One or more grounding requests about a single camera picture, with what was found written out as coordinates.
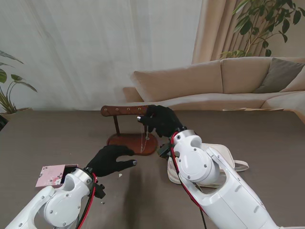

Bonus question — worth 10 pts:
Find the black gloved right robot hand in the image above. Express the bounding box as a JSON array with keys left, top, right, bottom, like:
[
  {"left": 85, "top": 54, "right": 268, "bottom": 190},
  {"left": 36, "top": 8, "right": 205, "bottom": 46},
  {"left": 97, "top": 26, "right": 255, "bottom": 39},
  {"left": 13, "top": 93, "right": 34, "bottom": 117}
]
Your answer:
[{"left": 136, "top": 104, "right": 185, "bottom": 138}]

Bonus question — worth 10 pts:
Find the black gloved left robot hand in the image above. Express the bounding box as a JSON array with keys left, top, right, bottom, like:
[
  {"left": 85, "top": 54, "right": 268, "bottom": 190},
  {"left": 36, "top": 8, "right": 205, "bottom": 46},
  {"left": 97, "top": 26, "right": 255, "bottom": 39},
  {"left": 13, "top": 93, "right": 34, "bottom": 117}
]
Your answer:
[{"left": 85, "top": 144, "right": 138, "bottom": 177}]

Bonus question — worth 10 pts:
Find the silver chain necklace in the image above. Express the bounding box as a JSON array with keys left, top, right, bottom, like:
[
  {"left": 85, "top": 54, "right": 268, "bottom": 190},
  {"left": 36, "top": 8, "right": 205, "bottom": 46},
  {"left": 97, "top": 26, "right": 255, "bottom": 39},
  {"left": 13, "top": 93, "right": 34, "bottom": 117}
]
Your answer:
[{"left": 140, "top": 124, "right": 151, "bottom": 153}]

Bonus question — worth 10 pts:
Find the brown wooden jewelry stand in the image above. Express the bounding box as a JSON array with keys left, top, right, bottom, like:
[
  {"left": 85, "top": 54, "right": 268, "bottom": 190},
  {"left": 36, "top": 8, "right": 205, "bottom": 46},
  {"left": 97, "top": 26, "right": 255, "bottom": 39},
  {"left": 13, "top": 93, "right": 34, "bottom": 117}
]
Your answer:
[{"left": 100, "top": 104, "right": 159, "bottom": 156}]

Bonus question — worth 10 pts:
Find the pink floral jewelry box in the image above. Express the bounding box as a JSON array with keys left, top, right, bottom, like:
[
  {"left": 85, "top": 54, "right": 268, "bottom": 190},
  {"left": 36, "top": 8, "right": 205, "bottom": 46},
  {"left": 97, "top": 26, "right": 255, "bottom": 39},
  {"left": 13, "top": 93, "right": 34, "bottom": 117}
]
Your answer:
[{"left": 35, "top": 164, "right": 79, "bottom": 188}]

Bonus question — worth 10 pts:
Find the cream leather zip bag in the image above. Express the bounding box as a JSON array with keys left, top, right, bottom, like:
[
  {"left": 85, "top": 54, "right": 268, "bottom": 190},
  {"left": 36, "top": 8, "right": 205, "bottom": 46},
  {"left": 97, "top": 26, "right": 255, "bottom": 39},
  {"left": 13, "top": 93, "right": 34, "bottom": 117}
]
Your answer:
[{"left": 166, "top": 143, "right": 249, "bottom": 191}]

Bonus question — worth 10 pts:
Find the beige sofa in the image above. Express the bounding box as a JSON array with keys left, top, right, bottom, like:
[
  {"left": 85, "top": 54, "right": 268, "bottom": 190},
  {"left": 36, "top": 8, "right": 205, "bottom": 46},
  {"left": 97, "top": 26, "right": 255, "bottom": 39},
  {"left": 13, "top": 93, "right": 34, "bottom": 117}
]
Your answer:
[{"left": 122, "top": 56, "right": 305, "bottom": 117}]

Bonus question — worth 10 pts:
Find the beige plant pot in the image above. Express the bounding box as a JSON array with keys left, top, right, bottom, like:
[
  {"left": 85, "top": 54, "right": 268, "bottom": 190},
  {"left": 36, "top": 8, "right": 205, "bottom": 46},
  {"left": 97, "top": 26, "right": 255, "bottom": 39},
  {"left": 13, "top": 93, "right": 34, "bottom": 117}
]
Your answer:
[{"left": 0, "top": 107, "right": 33, "bottom": 121}]

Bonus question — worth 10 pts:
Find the white sheer curtain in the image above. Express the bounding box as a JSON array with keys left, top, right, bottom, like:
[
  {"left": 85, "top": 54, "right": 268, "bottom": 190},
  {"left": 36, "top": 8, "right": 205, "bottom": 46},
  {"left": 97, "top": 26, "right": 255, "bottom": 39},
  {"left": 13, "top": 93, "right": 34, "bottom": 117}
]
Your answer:
[{"left": 0, "top": 0, "right": 203, "bottom": 112}]

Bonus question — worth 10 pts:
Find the beige curtain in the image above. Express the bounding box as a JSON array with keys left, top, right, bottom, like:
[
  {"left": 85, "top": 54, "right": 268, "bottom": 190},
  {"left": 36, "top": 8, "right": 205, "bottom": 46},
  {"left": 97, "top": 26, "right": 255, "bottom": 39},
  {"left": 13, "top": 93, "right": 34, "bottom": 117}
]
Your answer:
[{"left": 192, "top": 0, "right": 305, "bottom": 64}]

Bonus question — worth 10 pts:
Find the black object at table edge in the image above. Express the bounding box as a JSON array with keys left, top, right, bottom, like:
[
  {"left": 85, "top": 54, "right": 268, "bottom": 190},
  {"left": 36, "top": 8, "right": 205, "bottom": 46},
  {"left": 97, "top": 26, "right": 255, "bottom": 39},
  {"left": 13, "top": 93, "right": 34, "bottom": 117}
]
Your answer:
[{"left": 0, "top": 114, "right": 9, "bottom": 132}]

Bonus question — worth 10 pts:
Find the broad-leaf potted plant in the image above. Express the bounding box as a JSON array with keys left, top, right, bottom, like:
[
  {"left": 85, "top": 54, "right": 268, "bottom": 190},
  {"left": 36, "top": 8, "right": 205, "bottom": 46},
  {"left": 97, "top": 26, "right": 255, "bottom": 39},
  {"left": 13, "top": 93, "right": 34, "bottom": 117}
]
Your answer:
[{"left": 0, "top": 50, "right": 38, "bottom": 115}]

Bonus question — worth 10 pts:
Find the grey sofa cushion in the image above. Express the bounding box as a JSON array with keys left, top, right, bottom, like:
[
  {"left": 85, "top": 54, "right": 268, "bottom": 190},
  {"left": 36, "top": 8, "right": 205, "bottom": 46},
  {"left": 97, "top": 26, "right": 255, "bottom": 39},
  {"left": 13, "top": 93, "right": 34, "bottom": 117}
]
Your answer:
[{"left": 253, "top": 57, "right": 305, "bottom": 94}]

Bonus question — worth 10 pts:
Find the tall green leafy plant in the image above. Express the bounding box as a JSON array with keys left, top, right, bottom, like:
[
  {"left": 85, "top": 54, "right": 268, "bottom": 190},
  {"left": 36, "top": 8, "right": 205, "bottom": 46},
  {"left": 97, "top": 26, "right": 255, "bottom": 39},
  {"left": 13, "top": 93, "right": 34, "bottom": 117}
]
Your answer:
[{"left": 220, "top": 0, "right": 305, "bottom": 60}]

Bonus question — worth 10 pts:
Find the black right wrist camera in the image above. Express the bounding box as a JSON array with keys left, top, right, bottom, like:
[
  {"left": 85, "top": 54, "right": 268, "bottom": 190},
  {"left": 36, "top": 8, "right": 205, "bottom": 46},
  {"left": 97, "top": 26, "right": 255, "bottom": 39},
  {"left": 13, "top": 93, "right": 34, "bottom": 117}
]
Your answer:
[{"left": 158, "top": 143, "right": 173, "bottom": 159}]

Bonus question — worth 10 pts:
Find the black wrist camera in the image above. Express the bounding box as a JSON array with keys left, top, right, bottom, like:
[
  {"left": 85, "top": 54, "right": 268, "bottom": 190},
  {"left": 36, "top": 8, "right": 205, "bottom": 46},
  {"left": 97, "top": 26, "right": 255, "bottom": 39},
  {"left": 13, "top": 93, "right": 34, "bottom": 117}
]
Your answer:
[
  {"left": 91, "top": 183, "right": 106, "bottom": 199},
  {"left": 158, "top": 143, "right": 173, "bottom": 159}
]

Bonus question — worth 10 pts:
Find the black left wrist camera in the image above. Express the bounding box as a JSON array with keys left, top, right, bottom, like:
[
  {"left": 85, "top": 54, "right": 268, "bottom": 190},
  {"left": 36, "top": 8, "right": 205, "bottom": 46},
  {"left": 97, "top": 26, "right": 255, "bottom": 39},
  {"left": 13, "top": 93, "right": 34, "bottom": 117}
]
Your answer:
[{"left": 91, "top": 183, "right": 106, "bottom": 199}]

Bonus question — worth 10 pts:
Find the red left arm cable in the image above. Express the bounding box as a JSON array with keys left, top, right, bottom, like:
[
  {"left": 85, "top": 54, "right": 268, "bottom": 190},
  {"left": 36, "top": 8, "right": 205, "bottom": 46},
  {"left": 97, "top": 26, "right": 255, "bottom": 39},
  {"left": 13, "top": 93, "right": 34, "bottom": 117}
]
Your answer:
[{"left": 77, "top": 173, "right": 97, "bottom": 229}]

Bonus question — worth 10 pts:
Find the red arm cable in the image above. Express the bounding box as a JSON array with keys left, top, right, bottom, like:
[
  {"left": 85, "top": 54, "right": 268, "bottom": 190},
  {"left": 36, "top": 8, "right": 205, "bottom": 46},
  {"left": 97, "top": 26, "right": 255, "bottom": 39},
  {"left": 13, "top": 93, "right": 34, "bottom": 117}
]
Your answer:
[
  {"left": 171, "top": 135, "right": 208, "bottom": 229},
  {"left": 77, "top": 173, "right": 97, "bottom": 229}
]

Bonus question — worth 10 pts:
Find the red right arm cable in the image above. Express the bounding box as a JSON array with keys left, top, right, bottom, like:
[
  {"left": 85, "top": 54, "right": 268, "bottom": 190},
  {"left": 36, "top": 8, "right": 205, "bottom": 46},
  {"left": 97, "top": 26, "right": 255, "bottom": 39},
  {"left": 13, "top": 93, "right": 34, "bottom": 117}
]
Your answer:
[{"left": 171, "top": 135, "right": 208, "bottom": 229}]

